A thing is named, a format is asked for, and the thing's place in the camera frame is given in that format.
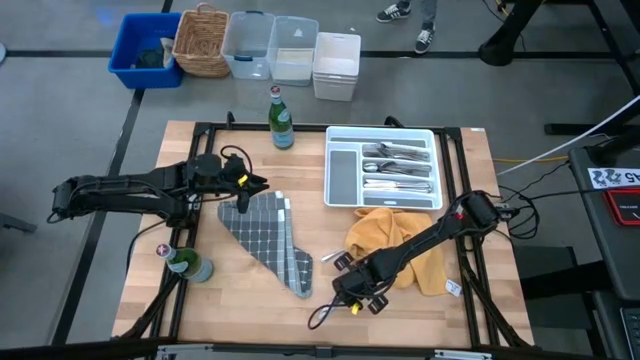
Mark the silver cutlery pieces on table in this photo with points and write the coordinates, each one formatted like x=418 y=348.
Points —
x=331 y=256

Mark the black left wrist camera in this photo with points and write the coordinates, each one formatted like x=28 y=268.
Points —
x=232 y=164

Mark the black pedestal base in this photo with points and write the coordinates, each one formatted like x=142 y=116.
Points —
x=502 y=50

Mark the person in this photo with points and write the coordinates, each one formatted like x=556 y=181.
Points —
x=429 y=12

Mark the black desk leg frame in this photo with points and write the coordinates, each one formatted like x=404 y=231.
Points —
x=575 y=128

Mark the yellow waffle cloth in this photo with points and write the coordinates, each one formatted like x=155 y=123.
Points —
x=385 y=230

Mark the clear bin with blue latches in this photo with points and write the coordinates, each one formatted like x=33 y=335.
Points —
x=247 y=65

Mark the wicker basket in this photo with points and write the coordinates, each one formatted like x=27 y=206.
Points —
x=200 y=45

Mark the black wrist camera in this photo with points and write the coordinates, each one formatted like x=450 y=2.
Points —
x=345 y=287
x=232 y=164

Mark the grey keyboard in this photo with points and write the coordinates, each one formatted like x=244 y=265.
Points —
x=632 y=330

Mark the green glass water bottle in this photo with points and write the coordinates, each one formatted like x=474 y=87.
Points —
x=192 y=265
x=281 y=125

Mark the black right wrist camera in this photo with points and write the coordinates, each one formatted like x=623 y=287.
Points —
x=345 y=287

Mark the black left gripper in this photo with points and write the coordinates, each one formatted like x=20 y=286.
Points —
x=230 y=182

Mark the red framed device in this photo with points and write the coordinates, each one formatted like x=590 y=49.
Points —
x=607 y=205

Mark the blue plastic bin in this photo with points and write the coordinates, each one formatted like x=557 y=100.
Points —
x=145 y=80

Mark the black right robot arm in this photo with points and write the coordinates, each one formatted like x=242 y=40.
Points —
x=440 y=230

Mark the silver table knife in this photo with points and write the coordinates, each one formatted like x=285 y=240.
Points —
x=400 y=183
x=400 y=189

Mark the white plastic bin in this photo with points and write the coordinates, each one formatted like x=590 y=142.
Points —
x=335 y=65

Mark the black desk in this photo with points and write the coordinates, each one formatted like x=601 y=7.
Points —
x=600 y=240

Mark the white printed label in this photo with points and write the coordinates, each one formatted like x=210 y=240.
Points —
x=615 y=177

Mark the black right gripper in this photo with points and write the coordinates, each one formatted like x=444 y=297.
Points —
x=375 y=272

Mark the white plastic cutlery tray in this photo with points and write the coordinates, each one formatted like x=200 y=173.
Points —
x=344 y=170

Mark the grey power adapter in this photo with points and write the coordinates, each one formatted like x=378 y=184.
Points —
x=505 y=212

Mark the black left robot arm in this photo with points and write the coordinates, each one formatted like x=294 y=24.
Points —
x=125 y=192

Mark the grey checked cloth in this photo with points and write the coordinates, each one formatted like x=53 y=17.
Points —
x=260 y=235

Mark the grey furniture foot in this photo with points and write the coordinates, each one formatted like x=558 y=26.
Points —
x=15 y=222

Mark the dark cloth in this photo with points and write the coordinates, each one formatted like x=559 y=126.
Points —
x=150 y=57

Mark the clear plastic storage bin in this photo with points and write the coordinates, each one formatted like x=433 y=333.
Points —
x=292 y=60

